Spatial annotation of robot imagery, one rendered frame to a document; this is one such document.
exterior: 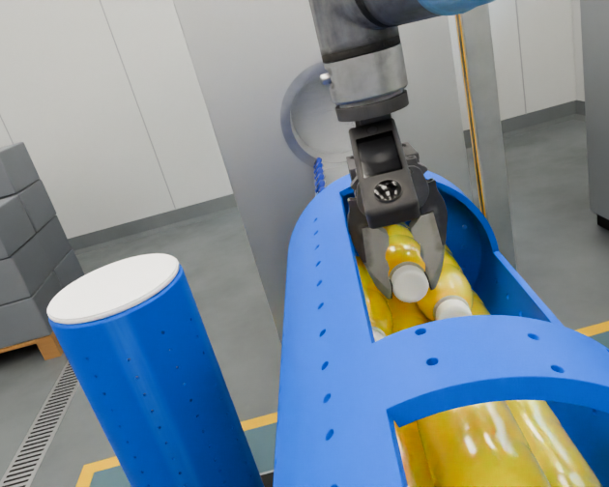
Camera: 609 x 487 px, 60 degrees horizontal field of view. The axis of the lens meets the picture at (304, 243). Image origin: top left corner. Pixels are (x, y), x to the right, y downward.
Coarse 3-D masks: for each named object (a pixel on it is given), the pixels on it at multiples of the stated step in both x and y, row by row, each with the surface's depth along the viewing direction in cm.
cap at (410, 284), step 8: (400, 272) 56; (408, 272) 56; (416, 272) 56; (392, 280) 57; (400, 280) 56; (408, 280) 56; (416, 280) 56; (424, 280) 56; (392, 288) 57; (400, 288) 57; (408, 288) 57; (416, 288) 57; (424, 288) 57; (400, 296) 57; (408, 296) 57; (416, 296) 57
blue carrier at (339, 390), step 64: (320, 192) 72; (448, 192) 66; (320, 256) 54; (320, 320) 43; (448, 320) 34; (512, 320) 34; (320, 384) 36; (384, 384) 31; (448, 384) 29; (512, 384) 28; (576, 384) 28; (320, 448) 30; (384, 448) 27
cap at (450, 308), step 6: (450, 300) 59; (456, 300) 59; (438, 306) 60; (444, 306) 58; (450, 306) 58; (456, 306) 58; (462, 306) 58; (438, 312) 59; (444, 312) 58; (450, 312) 58; (456, 312) 58; (462, 312) 58; (468, 312) 58; (438, 318) 58; (444, 318) 58
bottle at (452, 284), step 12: (444, 264) 65; (456, 264) 67; (444, 276) 62; (456, 276) 62; (444, 288) 61; (456, 288) 61; (468, 288) 62; (420, 300) 63; (432, 300) 61; (444, 300) 60; (468, 300) 61; (432, 312) 61
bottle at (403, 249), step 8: (400, 224) 69; (392, 232) 65; (400, 232) 65; (408, 232) 66; (392, 240) 62; (400, 240) 62; (408, 240) 62; (392, 248) 60; (400, 248) 60; (408, 248) 60; (416, 248) 60; (392, 256) 59; (400, 256) 59; (408, 256) 59; (416, 256) 59; (392, 264) 59; (400, 264) 58; (408, 264) 58; (416, 264) 58; (424, 264) 59; (392, 272) 58
